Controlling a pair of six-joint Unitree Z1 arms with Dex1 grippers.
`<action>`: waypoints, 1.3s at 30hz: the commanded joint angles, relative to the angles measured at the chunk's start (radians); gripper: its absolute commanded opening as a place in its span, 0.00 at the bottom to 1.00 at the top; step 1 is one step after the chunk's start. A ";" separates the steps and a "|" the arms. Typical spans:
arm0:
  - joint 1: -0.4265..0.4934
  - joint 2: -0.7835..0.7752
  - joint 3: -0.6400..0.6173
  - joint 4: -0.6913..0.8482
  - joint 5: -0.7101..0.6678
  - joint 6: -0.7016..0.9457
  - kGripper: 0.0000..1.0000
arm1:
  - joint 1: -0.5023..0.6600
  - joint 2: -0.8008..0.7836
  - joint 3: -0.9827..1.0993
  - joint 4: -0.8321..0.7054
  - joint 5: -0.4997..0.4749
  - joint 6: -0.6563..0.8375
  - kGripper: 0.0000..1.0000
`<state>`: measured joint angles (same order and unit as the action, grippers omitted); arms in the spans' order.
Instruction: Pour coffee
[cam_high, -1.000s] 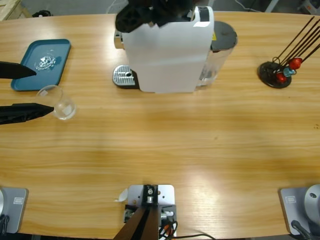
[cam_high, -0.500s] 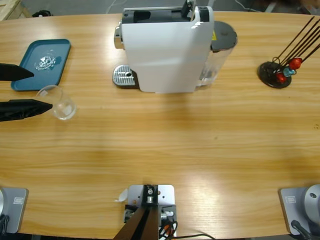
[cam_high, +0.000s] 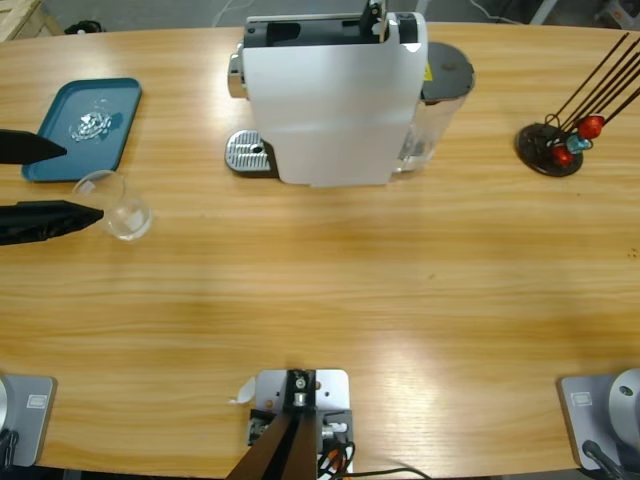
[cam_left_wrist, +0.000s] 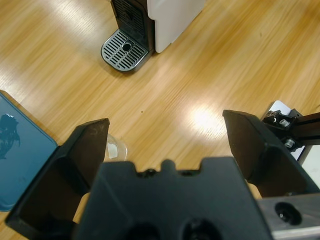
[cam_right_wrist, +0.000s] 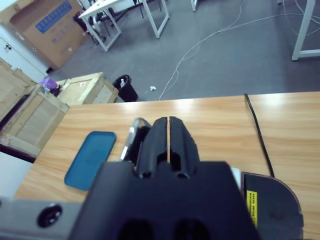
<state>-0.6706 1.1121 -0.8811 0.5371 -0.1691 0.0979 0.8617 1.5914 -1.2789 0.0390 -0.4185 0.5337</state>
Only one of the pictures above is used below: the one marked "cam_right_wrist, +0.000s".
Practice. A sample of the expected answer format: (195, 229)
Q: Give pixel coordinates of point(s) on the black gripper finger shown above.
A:
(152, 142)
(182, 145)

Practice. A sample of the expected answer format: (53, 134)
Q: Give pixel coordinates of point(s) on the white capsule coffee machine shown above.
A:
(130, 140)

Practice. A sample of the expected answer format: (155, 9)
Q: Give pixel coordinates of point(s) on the crumpled white paper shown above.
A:
(152, 88)

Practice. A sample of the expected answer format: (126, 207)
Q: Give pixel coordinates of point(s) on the black waste bin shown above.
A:
(127, 92)

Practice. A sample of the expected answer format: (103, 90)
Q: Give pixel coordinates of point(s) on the teal plastic tray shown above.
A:
(90, 160)

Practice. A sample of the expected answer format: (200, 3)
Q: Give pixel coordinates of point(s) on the clear water tank dark lid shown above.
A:
(275, 200)

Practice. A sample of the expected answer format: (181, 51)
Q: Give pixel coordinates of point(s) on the purple bag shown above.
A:
(48, 83)

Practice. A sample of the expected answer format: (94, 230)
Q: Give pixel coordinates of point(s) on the large wooden crate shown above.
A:
(30, 120)

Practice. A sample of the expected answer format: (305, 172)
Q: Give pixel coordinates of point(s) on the brown cardboard box blue print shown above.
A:
(57, 37)

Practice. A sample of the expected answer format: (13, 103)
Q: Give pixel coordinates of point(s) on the white metal desk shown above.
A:
(303, 30)
(105, 7)

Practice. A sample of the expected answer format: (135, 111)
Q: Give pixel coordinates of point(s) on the white cabinet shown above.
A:
(15, 55)

